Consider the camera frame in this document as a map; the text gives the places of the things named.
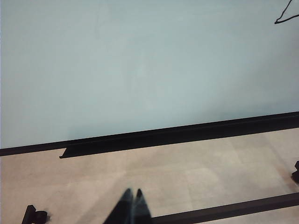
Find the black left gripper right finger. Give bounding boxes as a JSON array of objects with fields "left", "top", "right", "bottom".
[{"left": 132, "top": 188, "right": 153, "bottom": 224}]

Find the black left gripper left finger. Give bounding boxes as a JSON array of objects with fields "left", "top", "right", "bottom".
[{"left": 102, "top": 188, "right": 135, "bottom": 224}]

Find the black caster wheel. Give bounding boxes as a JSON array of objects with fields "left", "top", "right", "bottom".
[
  {"left": 21, "top": 204, "right": 51, "bottom": 224},
  {"left": 290, "top": 160, "right": 299, "bottom": 184}
]

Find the black base bar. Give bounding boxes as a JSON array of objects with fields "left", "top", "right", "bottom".
[{"left": 151, "top": 192, "right": 299, "bottom": 224}]

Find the whiteboard with black frame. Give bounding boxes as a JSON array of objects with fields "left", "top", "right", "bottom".
[{"left": 0, "top": 0, "right": 299, "bottom": 157}]

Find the black cable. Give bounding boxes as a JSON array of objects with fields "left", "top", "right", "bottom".
[{"left": 274, "top": 0, "right": 299, "bottom": 25}]

